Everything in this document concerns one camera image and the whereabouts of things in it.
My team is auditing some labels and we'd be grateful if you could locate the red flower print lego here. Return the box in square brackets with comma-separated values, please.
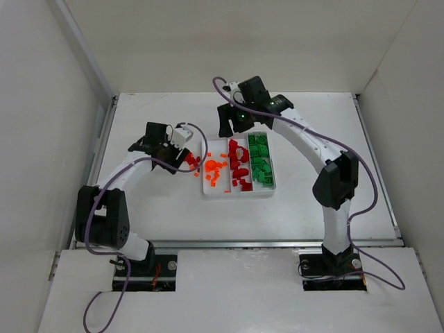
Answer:
[228, 139, 250, 170]

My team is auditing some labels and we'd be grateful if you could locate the orange dome lego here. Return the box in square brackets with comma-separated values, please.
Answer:
[205, 160, 218, 173]

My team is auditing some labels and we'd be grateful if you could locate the red arch lego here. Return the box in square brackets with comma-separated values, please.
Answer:
[232, 168, 249, 179]

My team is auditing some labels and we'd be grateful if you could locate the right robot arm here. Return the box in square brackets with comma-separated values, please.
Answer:
[212, 76, 359, 275]

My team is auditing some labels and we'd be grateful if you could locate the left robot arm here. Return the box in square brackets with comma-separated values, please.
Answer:
[75, 122, 194, 269]

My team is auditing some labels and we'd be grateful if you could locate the red lego pile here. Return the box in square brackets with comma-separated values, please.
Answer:
[185, 153, 200, 177]

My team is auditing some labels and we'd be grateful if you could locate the orange lego pile in tray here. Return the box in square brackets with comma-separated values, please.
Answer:
[203, 152, 230, 194]

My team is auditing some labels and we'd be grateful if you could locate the white three-compartment tray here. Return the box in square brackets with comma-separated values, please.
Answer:
[201, 131, 276, 198]

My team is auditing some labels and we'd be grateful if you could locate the green lego pile in tray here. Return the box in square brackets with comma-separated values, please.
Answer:
[247, 132, 275, 191]

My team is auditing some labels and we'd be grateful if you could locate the red square lego in tray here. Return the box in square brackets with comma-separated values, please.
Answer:
[239, 178, 253, 191]

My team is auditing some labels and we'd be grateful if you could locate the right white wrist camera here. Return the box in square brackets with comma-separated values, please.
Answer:
[223, 81, 239, 94]

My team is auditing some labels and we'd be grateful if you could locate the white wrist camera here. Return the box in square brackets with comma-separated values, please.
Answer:
[169, 126, 194, 149]
[223, 81, 239, 94]

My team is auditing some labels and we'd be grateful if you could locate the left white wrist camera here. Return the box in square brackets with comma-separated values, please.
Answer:
[169, 126, 194, 149]

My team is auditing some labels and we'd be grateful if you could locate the aluminium rail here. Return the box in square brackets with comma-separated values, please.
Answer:
[152, 238, 404, 249]

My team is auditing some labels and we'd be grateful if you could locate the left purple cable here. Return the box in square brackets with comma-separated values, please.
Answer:
[83, 123, 209, 333]

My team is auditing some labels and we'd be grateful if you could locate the purple cable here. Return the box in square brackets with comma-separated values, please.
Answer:
[83, 123, 209, 333]
[212, 76, 406, 291]

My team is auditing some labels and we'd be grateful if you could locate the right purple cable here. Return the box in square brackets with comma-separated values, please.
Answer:
[212, 76, 406, 291]

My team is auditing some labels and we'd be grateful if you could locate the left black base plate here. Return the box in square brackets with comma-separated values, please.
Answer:
[109, 250, 178, 292]

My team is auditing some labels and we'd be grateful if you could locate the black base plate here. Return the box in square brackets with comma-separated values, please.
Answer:
[109, 250, 178, 292]
[298, 253, 367, 291]

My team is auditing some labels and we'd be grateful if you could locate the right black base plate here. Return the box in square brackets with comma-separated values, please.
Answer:
[298, 253, 367, 291]

